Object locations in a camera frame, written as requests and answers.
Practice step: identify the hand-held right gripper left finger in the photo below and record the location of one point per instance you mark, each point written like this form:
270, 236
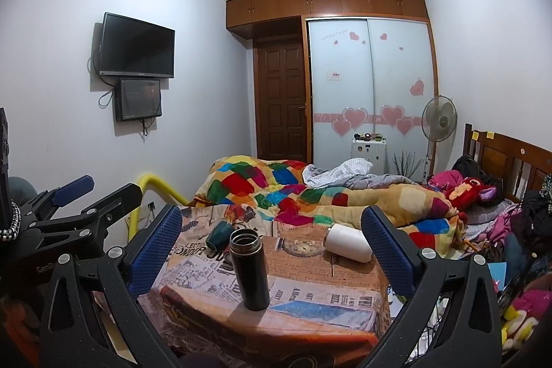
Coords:
156, 251

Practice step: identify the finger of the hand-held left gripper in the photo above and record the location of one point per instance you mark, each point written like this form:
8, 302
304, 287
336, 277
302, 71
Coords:
72, 189
116, 202

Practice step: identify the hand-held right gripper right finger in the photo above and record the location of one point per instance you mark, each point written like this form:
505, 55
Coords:
388, 253

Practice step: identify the white cup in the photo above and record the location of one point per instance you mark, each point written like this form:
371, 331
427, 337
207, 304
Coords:
349, 244

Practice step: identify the dark green cup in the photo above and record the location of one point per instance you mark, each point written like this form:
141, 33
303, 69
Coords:
219, 236

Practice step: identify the thin metal rod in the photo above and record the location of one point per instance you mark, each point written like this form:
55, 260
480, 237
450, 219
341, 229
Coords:
333, 264

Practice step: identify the orange cloth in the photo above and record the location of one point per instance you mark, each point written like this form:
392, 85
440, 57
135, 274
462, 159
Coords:
17, 329

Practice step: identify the glass ashtray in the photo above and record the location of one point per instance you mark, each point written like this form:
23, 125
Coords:
304, 248

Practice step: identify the bundle of dark twigs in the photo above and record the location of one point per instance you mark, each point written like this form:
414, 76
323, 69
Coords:
407, 165

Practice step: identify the pink cloth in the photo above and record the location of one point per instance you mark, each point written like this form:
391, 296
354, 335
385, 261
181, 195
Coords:
446, 180

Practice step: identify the white checked sheet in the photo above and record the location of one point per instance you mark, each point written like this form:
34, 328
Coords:
340, 172

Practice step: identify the black thermos bottle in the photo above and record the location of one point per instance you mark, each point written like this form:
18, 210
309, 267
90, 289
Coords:
250, 273

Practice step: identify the newspaper-covered small table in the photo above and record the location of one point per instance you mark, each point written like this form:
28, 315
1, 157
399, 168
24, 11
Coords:
302, 299

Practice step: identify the small white appliance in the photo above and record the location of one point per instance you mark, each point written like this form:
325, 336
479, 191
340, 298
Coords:
368, 156

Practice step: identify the red plush toy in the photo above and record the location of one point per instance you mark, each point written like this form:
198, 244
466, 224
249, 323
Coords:
468, 193

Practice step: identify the blue book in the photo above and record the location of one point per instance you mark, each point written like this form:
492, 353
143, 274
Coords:
499, 277

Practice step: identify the black bag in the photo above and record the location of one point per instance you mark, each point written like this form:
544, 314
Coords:
468, 167

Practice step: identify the colourful patchwork quilt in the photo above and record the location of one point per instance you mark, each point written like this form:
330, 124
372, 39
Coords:
258, 191

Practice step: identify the standing electric fan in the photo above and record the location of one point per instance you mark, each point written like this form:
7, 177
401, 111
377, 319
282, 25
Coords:
440, 119

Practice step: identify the pile of dark clothes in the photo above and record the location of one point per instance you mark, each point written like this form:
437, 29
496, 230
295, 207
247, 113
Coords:
532, 221

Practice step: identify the yellow plush toy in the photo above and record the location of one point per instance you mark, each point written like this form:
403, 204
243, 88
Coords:
519, 327

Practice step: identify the wooden bed headboard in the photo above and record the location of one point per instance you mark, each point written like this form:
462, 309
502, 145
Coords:
509, 156

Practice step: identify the frosted wardrobe door with hearts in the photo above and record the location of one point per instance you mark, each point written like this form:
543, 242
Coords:
340, 79
401, 66

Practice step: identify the brown wooden door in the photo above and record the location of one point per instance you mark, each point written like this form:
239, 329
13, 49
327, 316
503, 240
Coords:
282, 100

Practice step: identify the wooden overhead cabinets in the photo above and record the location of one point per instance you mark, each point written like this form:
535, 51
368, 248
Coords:
327, 1

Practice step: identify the yellow pipe rail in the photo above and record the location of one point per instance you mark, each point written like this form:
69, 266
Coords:
149, 185

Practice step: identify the small black wall monitor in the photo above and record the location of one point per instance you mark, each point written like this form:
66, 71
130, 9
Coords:
138, 100

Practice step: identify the wall-mounted black television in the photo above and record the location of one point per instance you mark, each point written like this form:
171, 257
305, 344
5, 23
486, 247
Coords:
138, 44

